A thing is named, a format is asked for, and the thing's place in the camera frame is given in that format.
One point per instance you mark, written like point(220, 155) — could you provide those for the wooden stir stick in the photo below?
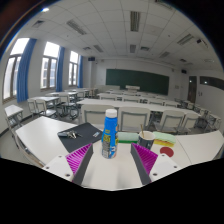
point(142, 130)

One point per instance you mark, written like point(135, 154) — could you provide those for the blue drink bottle white cap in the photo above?
point(110, 136)

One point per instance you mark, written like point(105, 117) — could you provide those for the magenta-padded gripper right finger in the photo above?
point(146, 158)

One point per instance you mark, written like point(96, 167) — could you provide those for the blue curtain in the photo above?
point(80, 71)
point(25, 70)
point(60, 68)

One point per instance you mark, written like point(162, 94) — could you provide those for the bunch of keys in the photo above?
point(68, 134)

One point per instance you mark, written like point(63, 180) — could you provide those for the dark brown door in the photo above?
point(192, 89)

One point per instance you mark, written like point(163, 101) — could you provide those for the flat round red coaster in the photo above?
point(166, 152)

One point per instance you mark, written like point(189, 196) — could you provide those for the black closed laptop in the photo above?
point(83, 138)

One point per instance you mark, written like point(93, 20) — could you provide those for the green sponge block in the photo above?
point(127, 137)

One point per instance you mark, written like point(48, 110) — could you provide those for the group of white chairs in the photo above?
point(133, 117)

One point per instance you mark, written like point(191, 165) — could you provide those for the tall window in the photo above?
point(11, 71)
point(49, 68)
point(73, 68)

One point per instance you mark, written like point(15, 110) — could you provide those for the ceiling projector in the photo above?
point(202, 42)

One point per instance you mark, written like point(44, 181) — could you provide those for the white lectern desk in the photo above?
point(132, 87)

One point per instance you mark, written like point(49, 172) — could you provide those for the black wall speaker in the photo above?
point(91, 59)
point(184, 71)

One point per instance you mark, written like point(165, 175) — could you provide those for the dark blue mug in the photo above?
point(146, 142)

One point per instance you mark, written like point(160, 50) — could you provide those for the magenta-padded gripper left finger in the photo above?
point(78, 159)

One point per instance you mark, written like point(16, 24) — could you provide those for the group of ceiling lights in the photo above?
point(134, 20)

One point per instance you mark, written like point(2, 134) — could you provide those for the dark wide wall window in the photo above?
point(213, 82)

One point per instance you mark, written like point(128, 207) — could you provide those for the green chalkboard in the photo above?
point(136, 81)

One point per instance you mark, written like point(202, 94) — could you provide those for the group of white desks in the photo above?
point(100, 102)

